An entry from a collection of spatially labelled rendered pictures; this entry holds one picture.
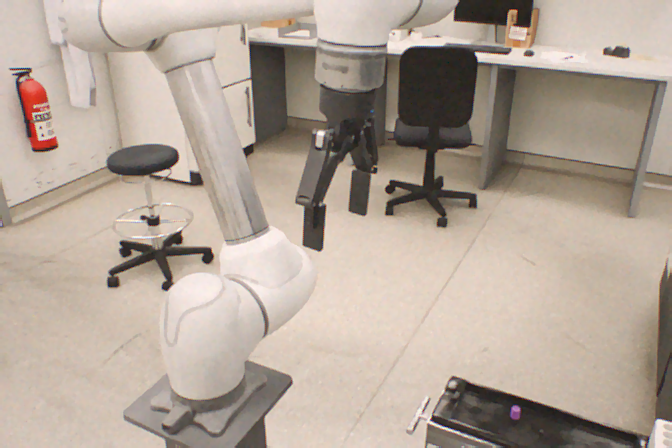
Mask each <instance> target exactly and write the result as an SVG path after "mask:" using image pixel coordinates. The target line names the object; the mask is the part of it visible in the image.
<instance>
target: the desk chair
mask: <svg viewBox="0 0 672 448"><path fill-rule="evenodd" d="M477 68H478V58H477V56H476V54H475V52H473V51H472V49H471V48H469V47H463V46H418V45H417V46H411V47H409V48H407V49H406V50H404V51H403V52H402V54H401V55H400V59H399V77H398V104H397V113H398V118H396V120H395V128H394V135H393V138H388V140H395V142H396V145H398V146H402V147H414V148H419V149H423V150H426V160H425V169H424V174H423V186H420V185H414V184H410V183H406V182H401V180H396V179H390V180H389V184H390V185H387V186H386V188H385V191H386V193H387V194H391V193H392V192H394V191H395V187H399V188H401V189H404V190H407V191H410V192H411V193H408V194H405V195H402V196H399V197H395V199H392V200H390V201H388V202H387V203H386V205H387V206H386V212H385V214H388V213H390V215H393V206H395V205H400V204H404V203H409V202H413V201H418V200H422V199H426V200H427V201H428V203H429V204H430V205H431V206H432V207H433V209H435V210H436V211H437V212H438V213H439V214H440V216H441V217H442V218H441V217H439V218H438V221H437V226H440V227H441V225H442V227H444V228H445V227H446V225H447V219H446V218H444V217H446V210H445V209H444V207H443V206H442V204H441V203H440V201H439V200H438V198H446V199H467V200H469V205H468V207H471V206H474V208H477V201H478V199H477V194H476V193H471V192H463V191H454V190H445V189H441V188H443V186H444V183H443V176H438V177H437V178H436V179H434V164H436V162H434V154H435V153H438V150H445V149H465V148H467V147H469V146H477V144H470V143H471V142H472V136H471V132H470V128H469V124H468V122H469V121H470V119H471V116H472V112H473V104H474V94H475V86H476V77H477Z"/></svg>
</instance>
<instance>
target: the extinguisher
mask: <svg viewBox="0 0 672 448"><path fill-rule="evenodd" d="M17 70H25V71H20V73H15V74H12V75H13V76H19V75H20V76H19V77H18V78H17V82H16V84H17V87H16V89H17V93H18V97H19V100H20V105H21V109H22V113H23V117H24V123H25V124H26V129H27V136H28V138H29V140H30V143H31V148H32V151H34V152H47V151H51V150H54V149H57V148H59V143H58V140H57V135H56V131H55V126H54V122H53V117H52V114H51V109H50V104H49V100H48V96H47V93H46V90H45V88H44V87H43V85H41V84H40V83H39V82H37V81H35V80H34V77H33V73H32V72H33V71H32V68H29V67H26V68H13V69H9V71H17ZM23 77H26V79H25V82H24V81H22V82H20V79H21V78H23Z"/></svg>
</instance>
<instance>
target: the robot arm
mask: <svg viewBox="0 0 672 448"><path fill-rule="evenodd" d="M458 2H459V0H65V1H64V3H63V4H61V6H60V8H59V10H58V12H57V16H58V27H59V30H60V32H61V33H62V34H63V37H64V39H65V40H67V41H68V42H69V43H70V44H72V45H73V46H75V47H77V48H79V49H81V50H83V51H86V52H93V53H109V52H110V53H121V52H139V51H143V52H144V53H145V54H146V55H147V57H148V58H149V59H150V60H151V61H152V64H153V65H154V67H155V68H156V69H157V70H158V71H159V72H160V73H161V74H164V76H166V78H167V81H168V84H169V87H170V89H171V93H172V96H173V98H174V101H175V104H176V107H177V109H178V112H179V115H180V118H181V121H182V124H183V127H184V129H185V132H186V135H187V139H188V141H189V144H190V147H191V149H192V152H193V155H194V159H195V161H196V164H197V167H198V169H199V172H200V175H202V176H201V179H203V181H204V184H205V187H206V190H207V192H208V195H209V199H210V201H211V204H212V207H213V210H214V212H215V216H216V219H217V221H218V224H219V227H220V230H221V232H222V236H224V239H225V243H224V245H222V247H221V251H220V254H219V261H220V275H218V274H214V273H196V274H191V275H188V276H186V277H184V278H181V279H179V280H178V281H177V282H176V283H174V284H173V285H172V286H171V287H170V288H169V291H168V292H167V294H166V297H165V299H164V302H163V305H162V310H161V316H160V339H161V347H162V355H163V360H164V365H165V369H166V373H167V376H168V380H169V385H168V386H167V387H166V388H165V389H164V390H163V391H161V392H160V393H158V394H157V396H156V395H155V397H153V398H152V399H151V401H150V406H151V409H152V410H154V411H160V412H166V413H168V416H167V417H166V419H165V421H164V422H163V424H162V427H163V430H165V432H166V433H168V434H173V433H174V432H176V431H177V430H179V429H180V428H182V427H183V426H184V425H187V424H188V423H190V424H192V425H194V426H196V427H199V428H201V429H203V430H204V431H206V432H208V433H209V435H210V436H211V437H213V438H217V437H220V436H222V435H223V434H224V433H225V429H226V427H227V425H228V424H229V422H230V421H232V420H233V419H234V418H235V417H236V416H237V415H238V413H239V412H240V411H241V410H242V409H243V408H244V407H245V406H246V405H247V403H248V401H249V400H250V399H251V398H252V397H253V396H255V395H256V394H257V393H258V392H259V391H260V390H262V389H264V388H265V387H266V386H267V377H266V376H265V375H264V374H259V373H252V372H249V371H246V370H245V362H246V360H247V359H248V358H249V356H250V355H251V353H252V352H253V350H254V349H255V347H256V346H258V345H257V344H259V343H260V342H261V341H262V339H263V338H264V337H266V336H268V335H269V334H271V333H273V332H274V331H275V330H278V329H279V328H281V327H282V326H283V325H284V324H286V323H287V322H288V320H289V319H291V318H292V317H293V316H294V315H296V314H297V313H298V312H299V311H300V310H301V309H302V308H303V307H304V305H305V304H306V303H307V300H308V299H309V297H310V295H311V293H312V291H314V289H315V286H316V281H317V273H316V268H315V265H314V262H312V260H311V258H310V257H309V256H308V254H307V253H306V252H305V251H303V249H302V248H301V247H299V246H298V245H295V244H293V243H290V242H289V240H288V239H287V238H286V236H285V234H284V232H282V231H281V230H279V229H277V228H275V227H273V226H269V224H268V221H267V219H266V216H265V212H264V209H263V206H262V203H261V200H259V196H258V193H257V190H256V187H255V185H254V182H253V178H252V175H251V172H250V169H249V166H248V163H247V159H246V156H245V154H244V151H243V148H242V145H241V141H240V138H238V135H237V132H236V129H235V126H234V123H233V120H232V117H231V114H230V111H229V108H228V105H227V102H226V98H225V95H224V92H223V90H222V87H221V84H220V81H219V78H218V74H217V71H216V68H215V65H214V62H213V60H212V59H214V58H215V57H216V51H217V46H216V36H217V34H218V33H219V31H220V29H221V27H225V26H226V25H235V24H244V23H254V22H263V21H273V20H282V19H291V18H300V17H311V16H315V18H316V23H317V42H316V47H317V55H316V73H315V77H316V79H317V80H318V81H319V82H320V93H319V111H320V113H321V114H323V115H324V116H325V117H326V119H327V121H326V125H325V129H324V131H319V130H314V131H313V133H311V141H310V149H309V152H308V156H307V159H306V164H305V167H304V171H303V174H302V177H301V182H300V185H299V189H298V192H297V196H296V200H294V203H295V204H298V205H301V206H304V219H303V238H302V245H303V246H305V247H307V248H310V249H314V251H317V252H321V251H322V249H323V241H324V228H325V213H326V204H323V201H324V197H325V195H326V192H327V190H328V187H329V185H331V183H332V179H333V177H334V174H335V172H336V169H337V167H338V165H339V163H340V162H342V161H343V160H344V157H345V155H346V154H348V153H350V155H351V157H352V160H353V162H354V165H355V168H356V170H355V169H354V170H352V177H351V189H350V200H349V212H353V213H356V214H359V215H362V217H366V215H367V212H368V203H369V193H370V184H371V173H372V174H376V173H377V168H376V167H373V166H377V165H378V153H377V144H376V136H375V129H374V120H375V103H376V94H377V89H376V88H379V87H380V86H381V84H382V82H383V75H385V68H384V66H386V57H387V52H388V41H389V35H390V32H391V31H392V30H403V29H410V28H416V27H422V26H426V25H431V24H434V23H437V22H439V21H440V20H442V19H443V18H445V17H446V16H447V15H448V14H449V13H450V12H451V11H453V10H454V9H455V7H456V6H457V4H458ZM331 152H332V153H331ZM369 155H371V156H369Z"/></svg>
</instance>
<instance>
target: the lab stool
mask: <svg viewBox="0 0 672 448"><path fill-rule="evenodd" d="M178 160H180V154H179V151H177V150H176V149H175V148H173V147H171V146H169V145H164V144H141V145H134V146H129V147H124V148H121V149H119V151H116V152H114V153H113V154H111V155H110V156H109V157H108V158H107V167H108V169H109V171H110V172H112V173H114V174H117V175H119V179H120V180H121V181H122V182H125V183H129V184H144V185H145V191H146V198H147V204H146V205H142V206H138V207H135V208H131V209H128V210H126V211H124V213H122V214H121V215H119V216H118V217H117V218H116V219H115V220H114V222H113V230H114V231H115V233H116V234H117V235H119V236H121V237H124V238H128V239H136V240H149V239H151V242H152V245H149V244H144V243H139V242H133V241H127V240H121V241H120V245H121V246H122V247H121V248H119V253H120V255H121V257H122V258H123V257H126V255H127V256H129V255H131V249H133V250H137V252H140V253H143V254H142V255H139V256H137V257H134V258H132V259H130V260H128V261H126V262H123V263H121V264H119V265H117V266H115V267H113V268H111V269H110V270H109V275H110V276H112V277H108V279H107V283H108V287H113V285H114V286H119V277H118V276H114V275H117V274H119V273H122V271H125V270H127V269H130V268H132V267H136V266H139V265H141V264H144V263H146V262H149V261H152V260H154V259H155V260H156V262H157V264H158V266H160V268H161V271H162V273H163V275H164V277H165V279H166V281H164V282H163V284H162V290H163V291H166V292H168V291H169V288H170V287H171V286H172V285H173V284H174V282H173V281H172V280H173V276H172V273H171V269H170V266H169V264H168V261H167V258H166V257H171V256H185V255H197V254H204V255H202V258H201V260H202V262H204V263H206V264H209V263H211V261H212V260H213V259H214V254H213V253H212V247H209V246H172V245H173V243H174V244H176V245H179V244H181V243H183V242H182V240H184V237H183V235H181V233H183V229H184V228H186V227H187V226H188V225H190V223H191V222H192V220H193V212H192V211H191V210H190V209H189V208H188V207H186V206H183V205H179V204H173V203H153V198H152V191H151V184H150V183H153V182H158V181H161V180H164V179H166V178H168V177H169V176H170V174H171V173H172V169H171V167H173V166H174V165H176V164H177V162H178ZM166 169H168V170H170V173H169V174H168V176H166V177H165V178H162V179H160V180H155V181H150V178H149V175H152V173H156V172H161V171H164V170H166ZM121 175H122V176H121ZM123 176H143V179H144V182H142V183H135V182H127V181H124V180H122V179H121V178H122V177H123ZM154 206H160V208H158V210H157V212H155V210H154ZM164 206H175V207H179V208H183V209H185V210H187V211H188V212H189V213H190V219H171V220H161V219H159V215H160V214H161V211H162V209H163V207H164ZM146 207H148V210H149V214H148V215H147V217H146V216H145V215H141V217H140V219H141V220H119V219H120V218H122V217H123V216H125V215H127V214H129V213H131V211H135V210H138V209H141V208H146ZM171 222H187V223H186V224H185V225H184V226H181V227H179V228H177V229H175V230H172V231H170V233H166V234H162V235H161V228H159V224H161V223H171ZM116 223H147V225H148V228H147V229H146V231H145V233H144V235H143V236H142V237H137V236H128V235H125V234H122V233H120V231H119V230H117V228H116ZM149 231H150V236H147V235H148V233H149ZM167 236H169V237H167ZM163 237H167V238H166V239H165V240H164V241H162V238H163Z"/></svg>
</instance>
